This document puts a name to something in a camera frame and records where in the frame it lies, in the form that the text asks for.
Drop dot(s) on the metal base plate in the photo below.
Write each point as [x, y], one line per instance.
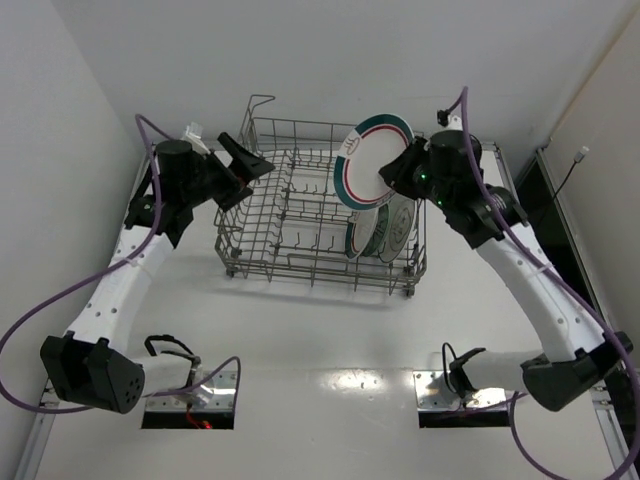
[217, 395]
[433, 396]

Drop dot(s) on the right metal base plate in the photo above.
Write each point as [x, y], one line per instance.
[433, 396]

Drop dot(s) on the large white plate blue rim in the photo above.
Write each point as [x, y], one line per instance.
[402, 212]

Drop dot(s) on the small teal patterned plate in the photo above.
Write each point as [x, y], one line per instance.
[379, 232]

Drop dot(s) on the grey wire dish rack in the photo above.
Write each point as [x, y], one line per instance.
[293, 227]

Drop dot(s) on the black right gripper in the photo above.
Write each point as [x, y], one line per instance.
[405, 169]

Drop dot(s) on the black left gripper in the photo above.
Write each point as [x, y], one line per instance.
[226, 176]

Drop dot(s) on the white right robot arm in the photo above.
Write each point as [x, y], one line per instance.
[577, 352]

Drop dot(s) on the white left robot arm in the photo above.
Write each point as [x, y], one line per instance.
[88, 365]

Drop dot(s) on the white plate green red rim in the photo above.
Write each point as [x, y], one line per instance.
[360, 229]

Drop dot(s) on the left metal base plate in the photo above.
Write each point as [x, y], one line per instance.
[217, 395]

